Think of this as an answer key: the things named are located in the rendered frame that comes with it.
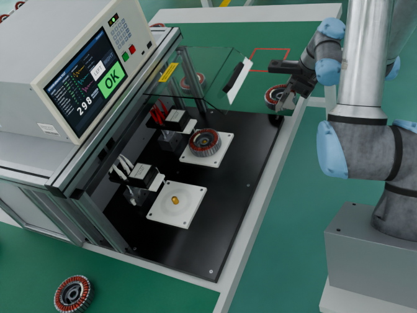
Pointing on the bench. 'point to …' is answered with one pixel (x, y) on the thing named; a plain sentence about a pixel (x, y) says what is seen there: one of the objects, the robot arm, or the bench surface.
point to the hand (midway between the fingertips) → (280, 98)
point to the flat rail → (119, 145)
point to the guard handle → (233, 77)
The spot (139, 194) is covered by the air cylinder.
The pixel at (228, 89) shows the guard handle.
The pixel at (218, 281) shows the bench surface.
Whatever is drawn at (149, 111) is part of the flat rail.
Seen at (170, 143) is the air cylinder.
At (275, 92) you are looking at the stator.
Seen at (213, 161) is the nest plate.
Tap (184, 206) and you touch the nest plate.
